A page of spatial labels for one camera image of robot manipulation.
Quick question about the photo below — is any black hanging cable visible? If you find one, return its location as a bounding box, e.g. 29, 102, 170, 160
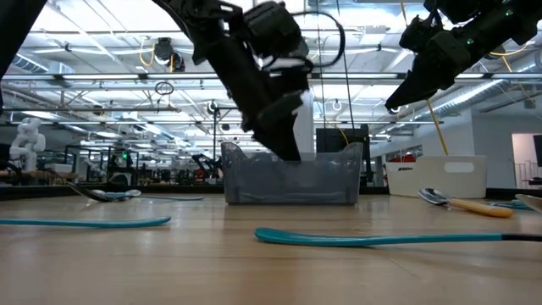
336, 0, 357, 128
316, 0, 327, 128

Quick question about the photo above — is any white pillar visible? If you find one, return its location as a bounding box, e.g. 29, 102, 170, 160
294, 86, 315, 156

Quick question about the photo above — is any yellow handled spoon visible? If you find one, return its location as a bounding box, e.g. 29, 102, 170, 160
418, 187, 514, 219

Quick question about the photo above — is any black ceiling cord reel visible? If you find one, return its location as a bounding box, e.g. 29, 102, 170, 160
152, 36, 186, 73

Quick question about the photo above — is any teal handled spoon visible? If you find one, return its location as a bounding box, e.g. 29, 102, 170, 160
0, 215, 173, 230
486, 193, 542, 214
253, 226, 542, 249
66, 180, 205, 203

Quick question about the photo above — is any grey translucent bin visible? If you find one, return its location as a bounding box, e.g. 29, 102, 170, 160
220, 141, 365, 207

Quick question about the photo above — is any light blue handled spoon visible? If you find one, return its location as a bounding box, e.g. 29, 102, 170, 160
91, 188, 143, 201

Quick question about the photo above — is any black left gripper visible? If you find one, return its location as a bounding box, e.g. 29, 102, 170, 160
169, 0, 313, 161

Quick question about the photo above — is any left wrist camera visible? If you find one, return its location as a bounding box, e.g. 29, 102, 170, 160
245, 1, 309, 60

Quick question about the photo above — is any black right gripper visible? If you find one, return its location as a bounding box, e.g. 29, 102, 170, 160
385, 14, 479, 110

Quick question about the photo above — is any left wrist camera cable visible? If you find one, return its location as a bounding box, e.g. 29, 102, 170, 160
291, 10, 346, 69

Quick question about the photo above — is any silver ceiling duct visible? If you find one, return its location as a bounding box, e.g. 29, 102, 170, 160
412, 78, 542, 122

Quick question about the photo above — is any long ceiling light strip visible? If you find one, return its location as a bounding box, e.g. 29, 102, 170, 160
0, 72, 542, 82

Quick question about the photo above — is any wooden workbench on casters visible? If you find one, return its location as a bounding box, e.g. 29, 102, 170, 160
0, 169, 80, 181

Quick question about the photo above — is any yellow hanging cable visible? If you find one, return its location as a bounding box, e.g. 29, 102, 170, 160
399, 0, 450, 157

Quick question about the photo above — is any white plastic bin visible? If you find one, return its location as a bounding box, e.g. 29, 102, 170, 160
384, 154, 488, 199

